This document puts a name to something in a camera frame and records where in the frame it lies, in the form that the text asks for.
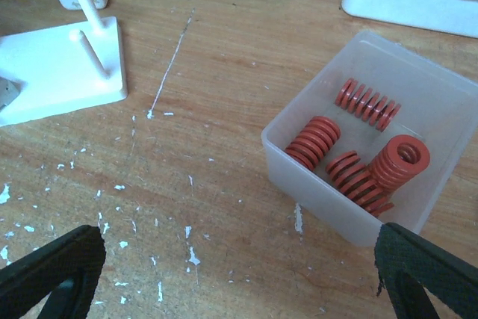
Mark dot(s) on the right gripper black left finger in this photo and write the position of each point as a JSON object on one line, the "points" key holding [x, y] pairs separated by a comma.
{"points": [[66, 271]]}

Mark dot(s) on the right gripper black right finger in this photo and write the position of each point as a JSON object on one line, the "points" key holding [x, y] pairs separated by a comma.
{"points": [[410, 266]]}

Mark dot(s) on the large red spring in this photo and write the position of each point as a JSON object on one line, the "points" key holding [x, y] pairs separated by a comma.
{"points": [[399, 161]]}

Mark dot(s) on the red spring front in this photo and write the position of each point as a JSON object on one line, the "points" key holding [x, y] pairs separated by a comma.
{"points": [[352, 178]]}

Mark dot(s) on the translucent plastic spring bin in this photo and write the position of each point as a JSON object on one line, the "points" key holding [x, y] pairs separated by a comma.
{"points": [[437, 106]]}

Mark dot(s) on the red spring left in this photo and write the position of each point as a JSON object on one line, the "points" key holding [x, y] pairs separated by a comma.
{"points": [[314, 142]]}

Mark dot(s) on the red spring far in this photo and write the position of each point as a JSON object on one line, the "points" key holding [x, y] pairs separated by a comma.
{"points": [[366, 104]]}

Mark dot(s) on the white peg fixture base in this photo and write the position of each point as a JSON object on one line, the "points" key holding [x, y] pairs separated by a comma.
{"points": [[64, 68]]}

